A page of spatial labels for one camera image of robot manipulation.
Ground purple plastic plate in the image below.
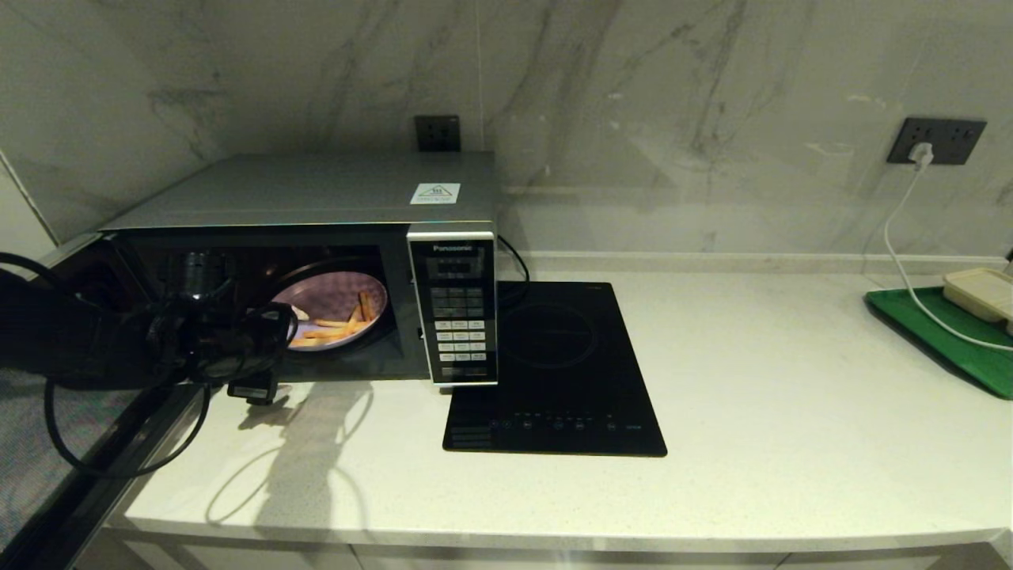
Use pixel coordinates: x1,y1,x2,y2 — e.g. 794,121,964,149
273,272,389,351

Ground silver microwave door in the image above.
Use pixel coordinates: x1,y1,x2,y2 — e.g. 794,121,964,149
0,234,203,570

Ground silver Panasonic microwave oven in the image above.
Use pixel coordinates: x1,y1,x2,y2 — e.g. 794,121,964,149
99,152,499,389

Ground black induction cooktop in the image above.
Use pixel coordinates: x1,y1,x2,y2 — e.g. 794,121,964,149
442,281,668,458

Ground grey cabinet front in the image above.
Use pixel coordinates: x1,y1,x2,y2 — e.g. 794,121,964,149
79,530,1006,570

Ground green plastic tray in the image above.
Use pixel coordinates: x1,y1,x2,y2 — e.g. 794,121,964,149
864,287,1013,401

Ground beige lidded container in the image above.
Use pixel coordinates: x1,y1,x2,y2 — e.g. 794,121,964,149
943,268,1013,337

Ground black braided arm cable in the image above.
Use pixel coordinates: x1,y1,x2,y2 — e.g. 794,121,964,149
0,253,298,479

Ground black power cable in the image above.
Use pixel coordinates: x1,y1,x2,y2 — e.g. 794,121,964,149
497,236,529,306

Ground small black wall socket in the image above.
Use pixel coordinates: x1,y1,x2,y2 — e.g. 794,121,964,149
415,116,461,153

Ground white power cable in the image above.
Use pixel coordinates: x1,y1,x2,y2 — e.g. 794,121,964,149
882,162,1013,353

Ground wide black wall socket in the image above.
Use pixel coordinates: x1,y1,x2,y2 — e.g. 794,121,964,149
887,117,988,165

